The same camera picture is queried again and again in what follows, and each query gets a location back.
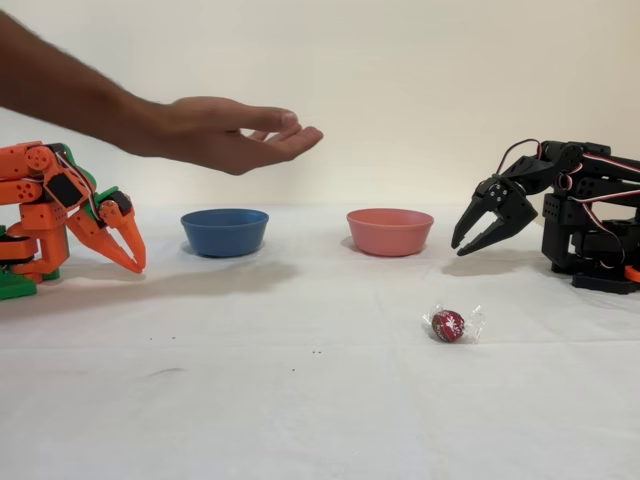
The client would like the red candy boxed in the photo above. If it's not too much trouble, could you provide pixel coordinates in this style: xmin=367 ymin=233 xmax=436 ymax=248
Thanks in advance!
xmin=422 ymin=302 xmax=487 ymax=345

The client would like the green robot base block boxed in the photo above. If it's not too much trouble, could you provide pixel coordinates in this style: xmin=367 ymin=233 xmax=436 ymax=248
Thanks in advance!
xmin=0 ymin=224 xmax=39 ymax=302

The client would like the person's bare forearm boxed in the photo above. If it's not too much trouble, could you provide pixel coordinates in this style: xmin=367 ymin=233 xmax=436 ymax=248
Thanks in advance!
xmin=0 ymin=8 xmax=169 ymax=161

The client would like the person's open hand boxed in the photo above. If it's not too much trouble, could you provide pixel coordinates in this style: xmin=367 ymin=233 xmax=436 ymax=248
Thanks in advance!
xmin=143 ymin=96 xmax=325 ymax=177

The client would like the blue plastic bowl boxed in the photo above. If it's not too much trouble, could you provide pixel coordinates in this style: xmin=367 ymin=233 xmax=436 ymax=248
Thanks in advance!
xmin=180 ymin=208 xmax=270 ymax=258

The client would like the pink plastic bowl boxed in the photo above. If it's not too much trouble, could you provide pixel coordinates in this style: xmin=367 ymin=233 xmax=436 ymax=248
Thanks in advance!
xmin=346 ymin=208 xmax=435 ymax=258

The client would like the white table cloth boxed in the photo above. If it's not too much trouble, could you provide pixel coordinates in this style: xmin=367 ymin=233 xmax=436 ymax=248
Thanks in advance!
xmin=0 ymin=202 xmax=640 ymax=480

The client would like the red white black servo cable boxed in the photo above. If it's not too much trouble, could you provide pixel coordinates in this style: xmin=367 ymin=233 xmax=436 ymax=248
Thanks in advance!
xmin=557 ymin=148 xmax=640 ymax=266
xmin=492 ymin=138 xmax=544 ymax=182

